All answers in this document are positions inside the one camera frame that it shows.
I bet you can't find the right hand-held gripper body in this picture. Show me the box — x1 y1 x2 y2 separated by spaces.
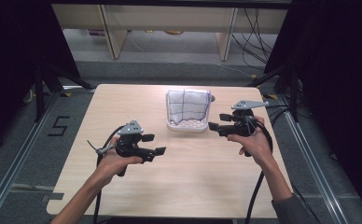
216 99 270 138

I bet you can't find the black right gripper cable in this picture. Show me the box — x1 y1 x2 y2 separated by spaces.
244 118 274 224

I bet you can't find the person's left hand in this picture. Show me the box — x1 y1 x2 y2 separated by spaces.
95 136 144 188

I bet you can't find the person's right hand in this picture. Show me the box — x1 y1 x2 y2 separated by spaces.
227 115 275 168

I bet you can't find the white wire rack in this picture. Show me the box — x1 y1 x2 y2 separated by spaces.
164 89 213 134

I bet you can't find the dark curtain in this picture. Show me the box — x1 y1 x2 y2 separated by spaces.
0 0 81 157
263 0 362 217

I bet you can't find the bundle of black cables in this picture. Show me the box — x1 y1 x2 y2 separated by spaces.
230 7 279 71

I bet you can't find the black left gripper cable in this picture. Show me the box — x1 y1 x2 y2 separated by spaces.
92 124 127 224

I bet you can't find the aluminium floor rail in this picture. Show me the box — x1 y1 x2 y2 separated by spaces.
0 90 63 224
276 92 352 224

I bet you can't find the grey floor tape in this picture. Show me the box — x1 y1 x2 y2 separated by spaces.
40 191 65 203

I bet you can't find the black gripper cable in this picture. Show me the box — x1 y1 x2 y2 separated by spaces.
244 118 274 224
92 124 127 224

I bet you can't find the white cloth with purple edge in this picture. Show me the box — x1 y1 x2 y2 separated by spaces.
166 89 213 127

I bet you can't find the beige wooden desk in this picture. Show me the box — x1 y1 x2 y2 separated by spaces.
50 3 289 63

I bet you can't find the grey cable tie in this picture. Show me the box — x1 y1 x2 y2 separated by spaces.
86 139 115 156

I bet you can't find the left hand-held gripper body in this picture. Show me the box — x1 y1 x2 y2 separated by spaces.
115 119 159 177

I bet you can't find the black metal stand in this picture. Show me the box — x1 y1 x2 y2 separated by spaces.
247 63 302 123
34 62 97 123

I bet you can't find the black frame bar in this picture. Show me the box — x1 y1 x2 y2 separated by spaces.
49 0 294 9

